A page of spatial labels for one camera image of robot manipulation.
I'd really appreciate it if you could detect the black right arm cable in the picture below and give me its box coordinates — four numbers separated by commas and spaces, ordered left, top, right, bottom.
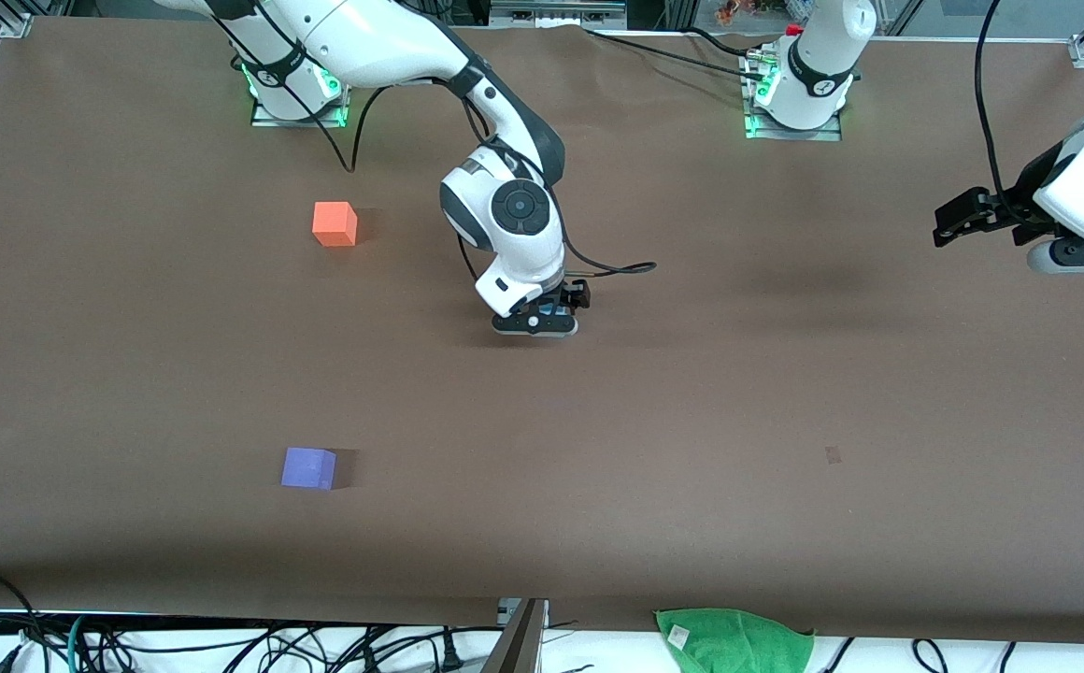
257, 0, 658, 300

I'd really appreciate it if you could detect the grey power strip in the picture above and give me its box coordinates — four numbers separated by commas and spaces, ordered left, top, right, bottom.
490, 0, 629, 29

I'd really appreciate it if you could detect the long black table cable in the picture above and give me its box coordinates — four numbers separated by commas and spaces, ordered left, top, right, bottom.
583, 26, 767, 83

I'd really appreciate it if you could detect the orange foam block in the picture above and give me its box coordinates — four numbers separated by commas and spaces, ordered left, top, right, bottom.
312, 201, 359, 248

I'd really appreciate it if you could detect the brown table cover sheet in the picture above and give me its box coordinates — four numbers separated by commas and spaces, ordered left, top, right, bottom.
0, 17, 1084, 646

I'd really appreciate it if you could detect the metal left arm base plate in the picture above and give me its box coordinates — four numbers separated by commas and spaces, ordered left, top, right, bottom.
740, 47, 863, 143

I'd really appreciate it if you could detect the purple foam block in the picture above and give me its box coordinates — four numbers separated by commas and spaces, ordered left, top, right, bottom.
280, 447, 337, 491

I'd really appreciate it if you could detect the green microfiber cloth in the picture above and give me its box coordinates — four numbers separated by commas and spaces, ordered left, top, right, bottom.
655, 608, 817, 673

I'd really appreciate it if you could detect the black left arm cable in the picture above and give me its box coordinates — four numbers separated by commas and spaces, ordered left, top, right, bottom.
974, 0, 1020, 202

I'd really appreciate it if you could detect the grey metal post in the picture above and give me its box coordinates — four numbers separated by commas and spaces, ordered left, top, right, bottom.
480, 598, 549, 673

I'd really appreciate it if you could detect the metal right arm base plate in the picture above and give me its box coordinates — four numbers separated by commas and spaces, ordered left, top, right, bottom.
250, 42, 358, 129

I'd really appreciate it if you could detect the teal cable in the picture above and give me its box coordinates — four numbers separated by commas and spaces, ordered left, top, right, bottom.
64, 613, 96, 673

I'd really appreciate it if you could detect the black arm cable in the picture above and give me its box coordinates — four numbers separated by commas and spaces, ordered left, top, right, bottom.
974, 0, 1020, 202
257, 0, 658, 300

